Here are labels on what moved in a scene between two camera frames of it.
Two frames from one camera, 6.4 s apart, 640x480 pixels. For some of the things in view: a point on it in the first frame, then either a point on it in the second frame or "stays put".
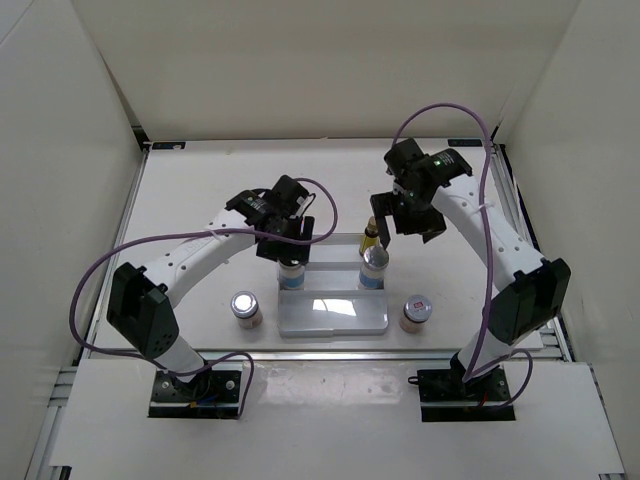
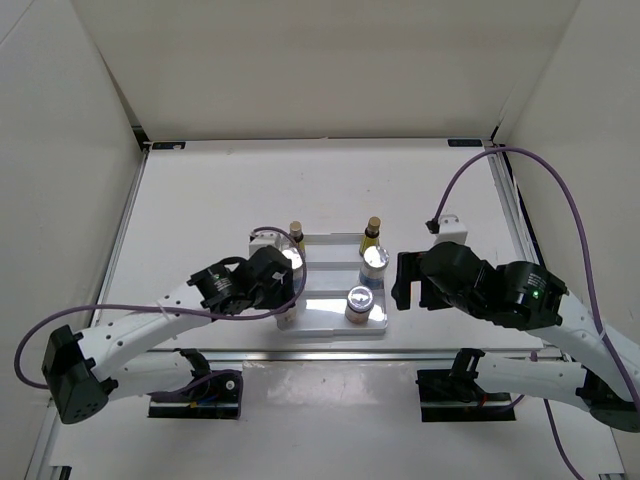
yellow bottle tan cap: [371, 236] stays put
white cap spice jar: [416, 311] -> [360, 300]
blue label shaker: [372, 269] stays put
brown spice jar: [244, 304] -> [286, 319]
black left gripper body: [271, 248] -> [278, 294]
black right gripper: [432, 225] -> [408, 272]
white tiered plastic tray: [332, 302] stays put
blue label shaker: [291, 277] stays put
